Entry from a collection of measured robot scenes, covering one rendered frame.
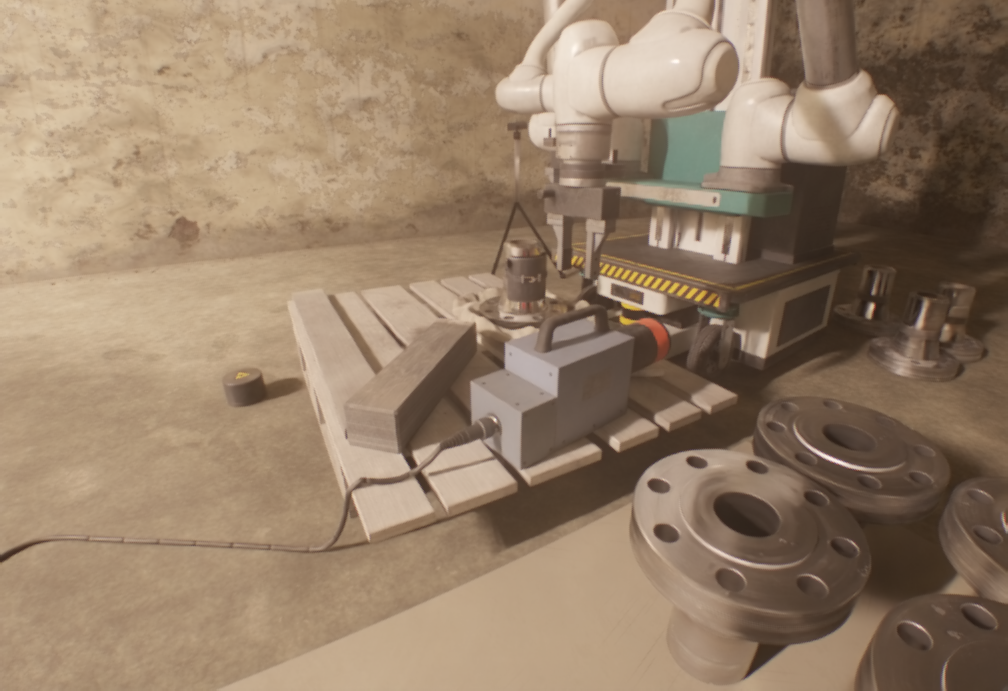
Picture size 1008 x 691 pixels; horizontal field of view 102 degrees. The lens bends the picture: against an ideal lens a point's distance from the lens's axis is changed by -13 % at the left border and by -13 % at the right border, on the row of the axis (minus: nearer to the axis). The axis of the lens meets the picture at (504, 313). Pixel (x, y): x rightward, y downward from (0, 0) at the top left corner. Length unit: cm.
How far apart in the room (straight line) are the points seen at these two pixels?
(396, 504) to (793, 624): 52
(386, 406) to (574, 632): 45
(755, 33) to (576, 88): 90
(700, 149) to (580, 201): 84
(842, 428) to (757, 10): 114
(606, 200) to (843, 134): 64
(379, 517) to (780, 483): 55
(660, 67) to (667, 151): 100
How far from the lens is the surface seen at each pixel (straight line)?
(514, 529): 92
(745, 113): 134
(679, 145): 163
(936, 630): 61
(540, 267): 132
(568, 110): 78
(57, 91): 357
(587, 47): 78
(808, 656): 85
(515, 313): 134
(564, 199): 81
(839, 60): 121
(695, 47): 67
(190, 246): 349
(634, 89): 69
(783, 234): 168
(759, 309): 148
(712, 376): 146
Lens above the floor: 65
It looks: 19 degrees down
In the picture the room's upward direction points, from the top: straight up
